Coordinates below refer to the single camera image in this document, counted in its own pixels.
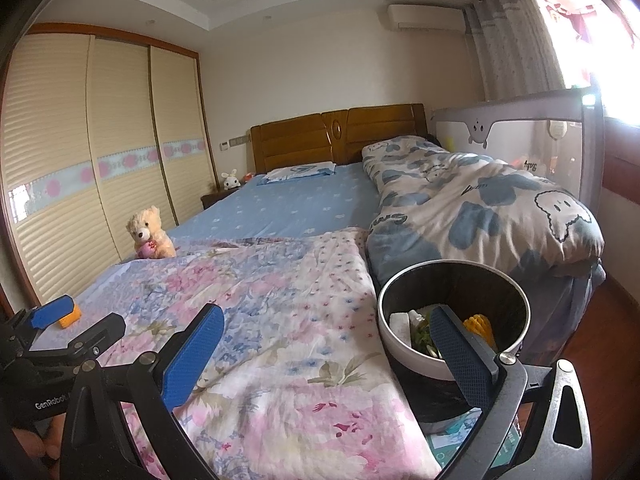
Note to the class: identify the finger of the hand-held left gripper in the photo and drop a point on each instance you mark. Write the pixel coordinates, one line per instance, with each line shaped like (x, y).
(192, 355)
(85, 337)
(52, 311)
(460, 355)

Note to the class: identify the orange foam fruit net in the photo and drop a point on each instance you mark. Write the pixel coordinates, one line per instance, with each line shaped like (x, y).
(479, 330)

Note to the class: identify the green drink carton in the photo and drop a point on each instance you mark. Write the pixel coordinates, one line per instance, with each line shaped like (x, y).
(424, 339)

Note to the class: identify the white foam fruit net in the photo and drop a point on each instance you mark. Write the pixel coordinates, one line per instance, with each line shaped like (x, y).
(405, 327)

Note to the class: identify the white round trash bin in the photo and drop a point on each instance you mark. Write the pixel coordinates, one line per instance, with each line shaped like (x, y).
(450, 280)

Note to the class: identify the person's left hand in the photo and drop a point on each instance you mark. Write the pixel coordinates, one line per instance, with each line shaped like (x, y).
(42, 452)

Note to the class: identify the yellow sponge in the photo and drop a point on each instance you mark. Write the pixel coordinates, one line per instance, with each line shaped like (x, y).
(72, 319)

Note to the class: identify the pink floral blanket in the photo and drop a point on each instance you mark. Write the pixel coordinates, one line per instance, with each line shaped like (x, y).
(280, 340)

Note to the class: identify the teal printed box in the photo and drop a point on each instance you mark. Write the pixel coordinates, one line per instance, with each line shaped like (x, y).
(450, 452)

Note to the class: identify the beige teddy bear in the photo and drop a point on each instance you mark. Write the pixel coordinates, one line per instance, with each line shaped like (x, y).
(147, 232)

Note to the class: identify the blue white patterned quilt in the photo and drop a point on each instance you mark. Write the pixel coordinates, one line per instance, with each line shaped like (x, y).
(475, 205)

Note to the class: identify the cream sliding door wardrobe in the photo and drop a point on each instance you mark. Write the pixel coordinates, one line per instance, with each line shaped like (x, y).
(65, 160)

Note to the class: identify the dark wooden nightstand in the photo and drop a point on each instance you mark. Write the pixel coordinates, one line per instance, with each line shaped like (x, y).
(217, 199)

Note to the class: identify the blue bed sheet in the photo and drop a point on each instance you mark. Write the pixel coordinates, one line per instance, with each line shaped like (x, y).
(280, 210)

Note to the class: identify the white rabbit toy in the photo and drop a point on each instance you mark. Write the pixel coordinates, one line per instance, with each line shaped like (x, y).
(230, 180)

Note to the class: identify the blue pillow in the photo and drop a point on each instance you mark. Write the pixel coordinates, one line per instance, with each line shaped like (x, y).
(295, 172)

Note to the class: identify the wooden headboard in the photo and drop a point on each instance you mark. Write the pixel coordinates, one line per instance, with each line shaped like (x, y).
(300, 137)

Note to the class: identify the white round device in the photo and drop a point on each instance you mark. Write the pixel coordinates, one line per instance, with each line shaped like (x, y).
(557, 129)

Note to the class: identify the red brown wooden dresser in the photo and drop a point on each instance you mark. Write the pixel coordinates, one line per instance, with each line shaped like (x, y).
(622, 170)

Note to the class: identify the grey beige curtain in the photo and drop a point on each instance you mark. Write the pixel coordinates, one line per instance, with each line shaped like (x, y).
(510, 35)

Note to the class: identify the white air conditioner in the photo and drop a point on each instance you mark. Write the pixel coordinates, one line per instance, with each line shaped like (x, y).
(425, 16)

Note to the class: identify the wall switch panel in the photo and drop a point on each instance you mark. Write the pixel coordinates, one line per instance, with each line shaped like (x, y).
(235, 142)

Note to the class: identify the grey bed guard rail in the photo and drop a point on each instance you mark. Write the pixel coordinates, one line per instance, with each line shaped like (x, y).
(525, 125)

